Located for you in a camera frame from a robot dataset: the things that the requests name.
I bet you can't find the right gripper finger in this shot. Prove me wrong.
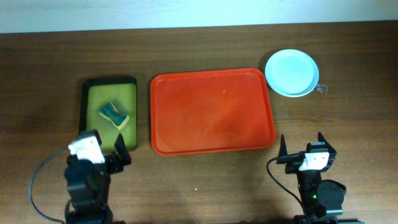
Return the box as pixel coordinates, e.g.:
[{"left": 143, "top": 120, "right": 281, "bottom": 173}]
[
  {"left": 317, "top": 132, "right": 328, "bottom": 145},
  {"left": 278, "top": 134, "right": 288, "bottom": 157}
]

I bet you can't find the green and yellow sponge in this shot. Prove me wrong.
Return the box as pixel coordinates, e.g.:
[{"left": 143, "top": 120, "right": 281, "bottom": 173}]
[{"left": 99, "top": 102, "right": 130, "bottom": 130}]

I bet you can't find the light blue plate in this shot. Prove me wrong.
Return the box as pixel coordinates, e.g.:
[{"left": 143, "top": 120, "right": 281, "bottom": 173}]
[{"left": 264, "top": 49, "right": 320, "bottom": 98}]

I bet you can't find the green plate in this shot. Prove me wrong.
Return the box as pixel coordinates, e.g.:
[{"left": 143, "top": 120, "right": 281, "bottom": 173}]
[{"left": 274, "top": 63, "right": 320, "bottom": 98}]

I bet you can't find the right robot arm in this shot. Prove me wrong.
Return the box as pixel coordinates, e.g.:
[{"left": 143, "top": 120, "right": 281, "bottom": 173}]
[{"left": 273, "top": 133, "right": 360, "bottom": 224}]

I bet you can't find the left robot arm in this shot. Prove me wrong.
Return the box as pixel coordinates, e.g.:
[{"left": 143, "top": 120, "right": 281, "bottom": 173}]
[{"left": 64, "top": 130, "right": 132, "bottom": 224}]

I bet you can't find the black tray with yellow cloth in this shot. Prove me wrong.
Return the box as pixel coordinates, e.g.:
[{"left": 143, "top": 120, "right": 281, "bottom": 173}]
[{"left": 78, "top": 76, "right": 137, "bottom": 153}]

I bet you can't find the red plastic tray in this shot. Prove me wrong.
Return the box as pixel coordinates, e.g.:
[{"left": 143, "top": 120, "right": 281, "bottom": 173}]
[{"left": 150, "top": 68, "right": 275, "bottom": 156}]

